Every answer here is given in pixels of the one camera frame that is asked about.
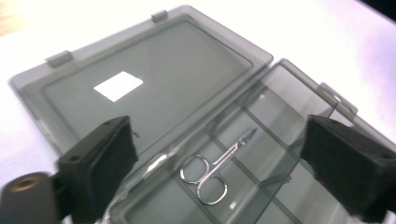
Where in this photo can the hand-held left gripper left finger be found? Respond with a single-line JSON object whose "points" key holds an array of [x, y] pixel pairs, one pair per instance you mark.
{"points": [[93, 174]]}

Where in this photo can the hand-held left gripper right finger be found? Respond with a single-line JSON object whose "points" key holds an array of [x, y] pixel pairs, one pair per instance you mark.
{"points": [[348, 165]]}

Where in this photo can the grey transparent compartment box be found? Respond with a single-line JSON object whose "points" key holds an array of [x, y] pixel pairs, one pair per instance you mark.
{"points": [[174, 93]]}

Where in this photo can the small silver scissors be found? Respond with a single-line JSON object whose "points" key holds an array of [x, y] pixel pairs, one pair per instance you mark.
{"points": [[211, 177]]}

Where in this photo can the wooden table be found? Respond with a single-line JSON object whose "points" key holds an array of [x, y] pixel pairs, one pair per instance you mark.
{"points": [[7, 14]]}

